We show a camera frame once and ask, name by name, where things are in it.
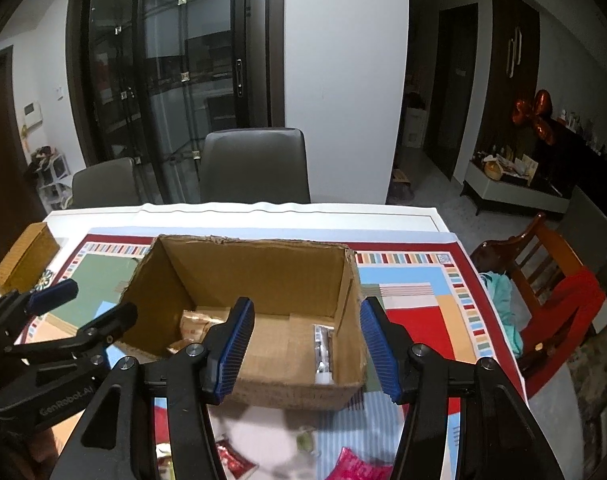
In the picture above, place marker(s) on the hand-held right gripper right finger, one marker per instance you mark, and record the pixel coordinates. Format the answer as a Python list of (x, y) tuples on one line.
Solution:
[(378, 355)]

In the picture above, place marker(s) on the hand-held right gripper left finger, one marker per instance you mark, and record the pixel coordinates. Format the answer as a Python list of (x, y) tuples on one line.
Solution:
[(231, 355)]

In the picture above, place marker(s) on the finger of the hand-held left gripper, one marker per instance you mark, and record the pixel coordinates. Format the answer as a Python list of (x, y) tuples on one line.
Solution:
[(53, 296), (116, 317)]

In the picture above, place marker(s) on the brown cardboard box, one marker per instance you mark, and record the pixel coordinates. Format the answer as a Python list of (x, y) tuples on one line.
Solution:
[(293, 380)]

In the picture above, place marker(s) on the red snack packet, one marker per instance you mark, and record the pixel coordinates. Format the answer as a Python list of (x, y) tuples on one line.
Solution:
[(233, 460)]

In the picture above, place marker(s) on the gold snack packet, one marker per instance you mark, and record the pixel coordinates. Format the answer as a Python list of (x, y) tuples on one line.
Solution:
[(176, 347), (198, 325)]

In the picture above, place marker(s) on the colourful patterned tablecloth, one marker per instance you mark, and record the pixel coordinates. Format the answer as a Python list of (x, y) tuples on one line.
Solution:
[(418, 320)]

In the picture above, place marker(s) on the white tube packet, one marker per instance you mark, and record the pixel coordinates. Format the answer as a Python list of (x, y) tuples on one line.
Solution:
[(323, 355)]

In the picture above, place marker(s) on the pink snack packet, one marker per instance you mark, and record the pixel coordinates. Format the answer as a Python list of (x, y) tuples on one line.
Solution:
[(353, 465)]

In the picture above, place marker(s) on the light green snack packet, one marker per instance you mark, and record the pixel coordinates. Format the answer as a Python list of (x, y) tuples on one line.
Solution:
[(303, 442)]

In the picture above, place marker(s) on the white small shelf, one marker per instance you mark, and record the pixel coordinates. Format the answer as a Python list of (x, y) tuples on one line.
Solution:
[(53, 180)]

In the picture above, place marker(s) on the grey upholstered chair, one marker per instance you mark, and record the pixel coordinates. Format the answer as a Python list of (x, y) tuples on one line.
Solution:
[(103, 182), (253, 165)]

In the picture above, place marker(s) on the teal cloth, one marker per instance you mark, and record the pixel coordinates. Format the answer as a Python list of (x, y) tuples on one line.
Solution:
[(506, 305)]

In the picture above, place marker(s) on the red wooden chair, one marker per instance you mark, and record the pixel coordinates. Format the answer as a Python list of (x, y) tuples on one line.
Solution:
[(568, 300)]

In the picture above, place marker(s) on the white low cabinet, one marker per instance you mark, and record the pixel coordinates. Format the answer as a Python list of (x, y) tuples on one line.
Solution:
[(508, 192)]

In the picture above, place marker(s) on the white box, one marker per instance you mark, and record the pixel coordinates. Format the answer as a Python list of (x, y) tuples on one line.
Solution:
[(413, 127)]

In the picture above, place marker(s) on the dark framed glass door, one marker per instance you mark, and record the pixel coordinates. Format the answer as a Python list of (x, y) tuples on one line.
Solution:
[(173, 85)]

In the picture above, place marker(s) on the dark sideboard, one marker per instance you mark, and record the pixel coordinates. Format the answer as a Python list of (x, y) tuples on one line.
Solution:
[(578, 160)]

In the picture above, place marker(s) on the orange foil balloon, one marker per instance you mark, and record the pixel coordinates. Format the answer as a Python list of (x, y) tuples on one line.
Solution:
[(538, 110)]

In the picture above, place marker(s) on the white wall intercom panel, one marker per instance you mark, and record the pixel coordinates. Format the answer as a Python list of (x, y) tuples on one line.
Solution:
[(33, 115)]

